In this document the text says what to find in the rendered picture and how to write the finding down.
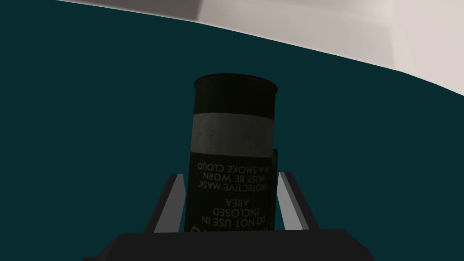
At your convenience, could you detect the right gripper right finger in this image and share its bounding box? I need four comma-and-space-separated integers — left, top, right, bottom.
277, 171, 321, 231

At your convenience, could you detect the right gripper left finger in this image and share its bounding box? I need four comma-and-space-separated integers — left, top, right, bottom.
144, 173, 187, 234

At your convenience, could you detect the black canister with grey band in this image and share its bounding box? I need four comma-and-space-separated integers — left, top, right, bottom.
184, 73, 279, 232

